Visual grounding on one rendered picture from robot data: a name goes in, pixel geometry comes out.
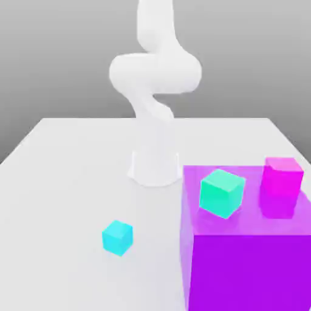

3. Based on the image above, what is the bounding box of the large purple box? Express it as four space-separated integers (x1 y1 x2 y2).
179 165 311 311

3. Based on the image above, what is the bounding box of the small cyan cube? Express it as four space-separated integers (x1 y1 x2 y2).
101 219 134 258

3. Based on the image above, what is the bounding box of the small green cube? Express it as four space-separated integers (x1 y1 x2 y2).
199 168 247 220

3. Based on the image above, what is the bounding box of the small magenta cube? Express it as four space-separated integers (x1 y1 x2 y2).
259 157 305 219

